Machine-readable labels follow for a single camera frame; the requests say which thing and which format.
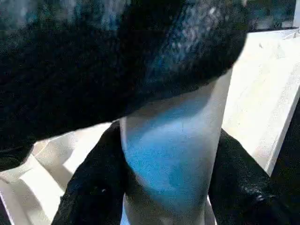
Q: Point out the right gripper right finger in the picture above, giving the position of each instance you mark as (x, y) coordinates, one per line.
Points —
(248, 187)

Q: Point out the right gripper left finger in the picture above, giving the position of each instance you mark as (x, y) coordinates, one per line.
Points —
(93, 187)

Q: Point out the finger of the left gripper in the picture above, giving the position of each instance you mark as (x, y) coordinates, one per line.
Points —
(93, 70)

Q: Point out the white plastic table leg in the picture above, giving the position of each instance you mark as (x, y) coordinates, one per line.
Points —
(173, 159)

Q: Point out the white plastic table top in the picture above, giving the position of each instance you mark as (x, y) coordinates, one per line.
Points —
(262, 84)

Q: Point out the black work mat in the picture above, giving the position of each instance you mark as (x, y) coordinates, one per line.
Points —
(272, 14)

